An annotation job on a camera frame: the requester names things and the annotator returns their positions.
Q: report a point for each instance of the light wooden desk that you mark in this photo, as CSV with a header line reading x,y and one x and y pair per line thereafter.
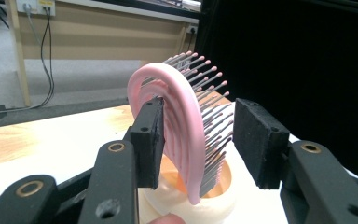
x,y
105,37

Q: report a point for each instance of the pink hairbrush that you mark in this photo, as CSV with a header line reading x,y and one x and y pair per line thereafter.
x,y
183,124

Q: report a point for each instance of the black curtain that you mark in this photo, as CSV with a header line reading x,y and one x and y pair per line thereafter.
x,y
292,62

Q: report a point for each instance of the white wall socket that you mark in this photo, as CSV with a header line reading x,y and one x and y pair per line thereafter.
x,y
35,6

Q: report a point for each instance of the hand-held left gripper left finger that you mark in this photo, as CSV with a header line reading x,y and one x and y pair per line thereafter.
x,y
146,146

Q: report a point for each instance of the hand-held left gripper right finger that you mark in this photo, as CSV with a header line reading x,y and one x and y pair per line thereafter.
x,y
258,143

